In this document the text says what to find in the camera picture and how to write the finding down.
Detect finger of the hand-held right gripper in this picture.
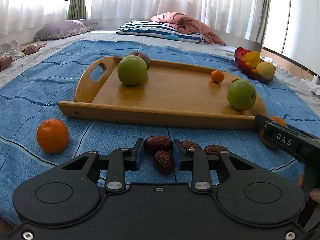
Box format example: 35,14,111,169
254,114,278,141

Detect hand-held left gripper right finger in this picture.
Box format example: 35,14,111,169
172,139,258,192

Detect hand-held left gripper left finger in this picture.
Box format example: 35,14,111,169
61,138,145,193

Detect dried red date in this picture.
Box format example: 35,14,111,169
180,140,200,149
204,144,229,155
145,135,173,155
154,150,176,174

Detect large mottled orange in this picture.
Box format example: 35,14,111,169
259,116,288,147

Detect green apple with stem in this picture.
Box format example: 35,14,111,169
227,79,257,111

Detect wooden tray with handles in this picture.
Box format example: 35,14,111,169
58,56,268,130

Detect small mandarin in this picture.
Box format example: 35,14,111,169
210,70,225,83

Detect pale green apple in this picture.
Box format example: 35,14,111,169
117,55,148,87

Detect medium mandarin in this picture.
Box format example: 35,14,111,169
36,118,70,154

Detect dark red apple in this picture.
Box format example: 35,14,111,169
129,51,151,70

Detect person's right hand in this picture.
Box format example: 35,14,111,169
298,171,320,213

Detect yellow pear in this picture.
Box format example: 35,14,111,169
255,61,276,80

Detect crumpled white cloth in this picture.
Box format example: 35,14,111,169
300,76,320,96

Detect yellow mango in bowl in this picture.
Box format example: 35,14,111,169
241,51,262,68

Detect red glass bowl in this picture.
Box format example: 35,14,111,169
234,47,274,84

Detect white wardrobe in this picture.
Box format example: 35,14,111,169
262,0,320,78

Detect olive green curtain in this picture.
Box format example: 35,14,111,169
261,0,272,49
65,0,87,20

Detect blue patterned bed sheet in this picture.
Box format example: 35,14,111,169
0,39,320,227

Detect blue white striped pillow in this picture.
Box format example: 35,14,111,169
116,20,204,43

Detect pink quilt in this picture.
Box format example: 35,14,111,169
151,12,227,46

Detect purple pillow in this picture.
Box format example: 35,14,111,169
34,19,98,41

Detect pink garment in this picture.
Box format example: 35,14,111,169
20,42,48,55

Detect brown garment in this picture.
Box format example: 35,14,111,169
0,56,13,72

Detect white garment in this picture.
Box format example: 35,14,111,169
0,39,25,60

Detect white charger cable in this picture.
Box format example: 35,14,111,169
300,66,320,85

